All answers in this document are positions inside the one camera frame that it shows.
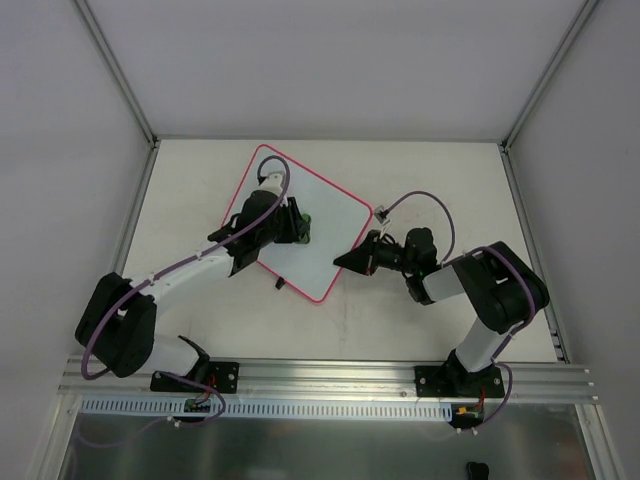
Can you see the green bone-shaped eraser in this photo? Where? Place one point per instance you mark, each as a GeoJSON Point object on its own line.
{"type": "Point", "coordinates": [303, 225]}

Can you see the pink framed whiteboard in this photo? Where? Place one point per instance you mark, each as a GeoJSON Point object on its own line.
{"type": "Point", "coordinates": [339, 219]}

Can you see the aluminium frame post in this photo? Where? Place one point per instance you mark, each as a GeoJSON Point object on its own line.
{"type": "Point", "coordinates": [572, 33]}
{"type": "Point", "coordinates": [114, 68]}

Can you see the left aluminium frame post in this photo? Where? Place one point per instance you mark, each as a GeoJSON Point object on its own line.
{"type": "Point", "coordinates": [114, 68]}

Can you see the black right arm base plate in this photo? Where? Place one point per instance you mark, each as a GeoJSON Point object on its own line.
{"type": "Point", "coordinates": [436, 381]}

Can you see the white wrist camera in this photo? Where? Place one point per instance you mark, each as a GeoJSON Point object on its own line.
{"type": "Point", "coordinates": [381, 214]}
{"type": "Point", "coordinates": [273, 183]}

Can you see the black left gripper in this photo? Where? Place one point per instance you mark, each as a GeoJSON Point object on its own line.
{"type": "Point", "coordinates": [288, 221]}

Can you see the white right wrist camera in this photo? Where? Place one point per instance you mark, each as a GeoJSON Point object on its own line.
{"type": "Point", "coordinates": [381, 214]}

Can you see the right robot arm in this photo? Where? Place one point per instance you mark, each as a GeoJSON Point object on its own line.
{"type": "Point", "coordinates": [504, 292]}

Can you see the aluminium mounting rail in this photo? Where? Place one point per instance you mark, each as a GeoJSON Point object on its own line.
{"type": "Point", "coordinates": [353, 381]}

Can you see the black object at bottom edge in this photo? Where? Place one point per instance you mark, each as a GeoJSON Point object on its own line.
{"type": "Point", "coordinates": [477, 471]}

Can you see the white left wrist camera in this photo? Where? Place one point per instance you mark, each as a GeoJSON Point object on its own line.
{"type": "Point", "coordinates": [273, 183]}

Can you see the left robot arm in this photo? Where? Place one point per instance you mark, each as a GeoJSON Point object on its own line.
{"type": "Point", "coordinates": [118, 326]}

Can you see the white slotted cable duct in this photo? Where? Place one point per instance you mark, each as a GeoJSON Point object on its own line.
{"type": "Point", "coordinates": [268, 408]}

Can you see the right aluminium frame post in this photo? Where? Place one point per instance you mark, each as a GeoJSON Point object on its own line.
{"type": "Point", "coordinates": [572, 33]}

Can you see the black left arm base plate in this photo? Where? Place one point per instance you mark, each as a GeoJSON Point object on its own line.
{"type": "Point", "coordinates": [221, 376]}

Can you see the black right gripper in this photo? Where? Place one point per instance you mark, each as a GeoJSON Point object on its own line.
{"type": "Point", "coordinates": [371, 255]}

